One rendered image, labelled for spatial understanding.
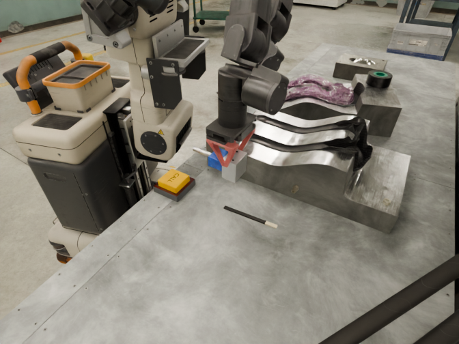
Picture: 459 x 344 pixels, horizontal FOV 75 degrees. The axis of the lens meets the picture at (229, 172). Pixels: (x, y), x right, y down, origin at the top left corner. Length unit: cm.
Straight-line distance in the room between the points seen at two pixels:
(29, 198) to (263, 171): 178
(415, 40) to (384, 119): 325
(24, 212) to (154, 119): 133
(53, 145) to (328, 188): 89
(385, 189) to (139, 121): 80
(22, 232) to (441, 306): 195
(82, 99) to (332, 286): 101
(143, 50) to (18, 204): 154
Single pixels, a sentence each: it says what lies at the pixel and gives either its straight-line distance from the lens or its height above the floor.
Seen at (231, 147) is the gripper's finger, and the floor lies 101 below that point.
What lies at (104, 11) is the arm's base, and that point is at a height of 119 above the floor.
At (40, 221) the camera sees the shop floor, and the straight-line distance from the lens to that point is 210.
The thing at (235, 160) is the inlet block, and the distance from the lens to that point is 64.
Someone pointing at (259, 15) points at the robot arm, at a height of 123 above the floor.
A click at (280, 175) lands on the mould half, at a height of 86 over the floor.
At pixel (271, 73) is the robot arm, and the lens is 52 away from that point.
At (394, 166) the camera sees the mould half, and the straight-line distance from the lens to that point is 89.
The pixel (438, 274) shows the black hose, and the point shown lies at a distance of 64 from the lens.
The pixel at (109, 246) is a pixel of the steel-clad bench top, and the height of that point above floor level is 80.
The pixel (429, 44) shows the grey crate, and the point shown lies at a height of 32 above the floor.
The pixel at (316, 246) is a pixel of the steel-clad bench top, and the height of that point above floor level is 80.
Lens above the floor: 134
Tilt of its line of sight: 39 degrees down
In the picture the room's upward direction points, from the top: straight up
